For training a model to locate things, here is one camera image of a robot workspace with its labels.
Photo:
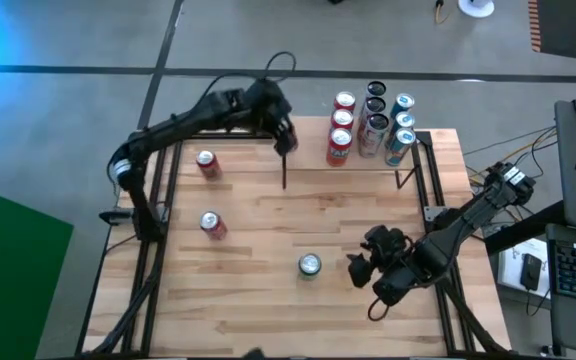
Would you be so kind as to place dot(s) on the blue silver Red Bull can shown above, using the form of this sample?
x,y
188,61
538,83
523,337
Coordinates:
x,y
397,150
404,120
404,101

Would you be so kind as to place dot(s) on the black diagonal desk bar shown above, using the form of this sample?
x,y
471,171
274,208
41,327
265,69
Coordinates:
x,y
523,230

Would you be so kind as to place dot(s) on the wooden shelf with black legs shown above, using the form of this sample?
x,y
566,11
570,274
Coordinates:
x,y
313,155

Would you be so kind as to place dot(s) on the black table clamp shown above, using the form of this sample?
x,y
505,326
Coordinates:
x,y
115,216

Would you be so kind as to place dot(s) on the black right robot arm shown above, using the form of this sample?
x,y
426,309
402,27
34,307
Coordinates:
x,y
468,217

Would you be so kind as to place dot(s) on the black table-level camera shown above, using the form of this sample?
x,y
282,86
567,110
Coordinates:
x,y
255,354

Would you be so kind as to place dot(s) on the gray metal bracket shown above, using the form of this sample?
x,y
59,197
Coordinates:
x,y
430,213

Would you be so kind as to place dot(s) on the white round base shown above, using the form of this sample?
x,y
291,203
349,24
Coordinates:
x,y
475,7

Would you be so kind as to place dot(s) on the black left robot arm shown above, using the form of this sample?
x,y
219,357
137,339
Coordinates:
x,y
178,125

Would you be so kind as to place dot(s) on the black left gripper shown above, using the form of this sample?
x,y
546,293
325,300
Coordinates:
x,y
268,102

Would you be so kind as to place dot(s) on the red zero sugar soda can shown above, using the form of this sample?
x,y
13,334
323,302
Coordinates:
x,y
342,119

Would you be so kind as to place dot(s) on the red Coca-Cola can black label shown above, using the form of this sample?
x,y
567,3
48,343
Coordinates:
x,y
207,159

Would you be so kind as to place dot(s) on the green floor mat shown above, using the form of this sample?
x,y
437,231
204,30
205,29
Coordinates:
x,y
8,280

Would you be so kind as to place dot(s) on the red Coca-Cola original can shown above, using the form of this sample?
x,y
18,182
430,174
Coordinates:
x,y
213,225

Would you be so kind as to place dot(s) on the white paper sheet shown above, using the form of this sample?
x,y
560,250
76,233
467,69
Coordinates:
x,y
510,270

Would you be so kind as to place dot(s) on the green Sprite can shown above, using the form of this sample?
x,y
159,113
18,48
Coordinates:
x,y
309,264

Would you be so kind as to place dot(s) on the black mat orange striped edges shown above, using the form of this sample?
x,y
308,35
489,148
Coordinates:
x,y
563,25

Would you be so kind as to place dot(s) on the red Fanta strawberry can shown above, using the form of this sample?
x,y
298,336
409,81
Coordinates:
x,y
339,150

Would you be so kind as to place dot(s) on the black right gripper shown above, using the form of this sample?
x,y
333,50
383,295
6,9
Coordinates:
x,y
395,270

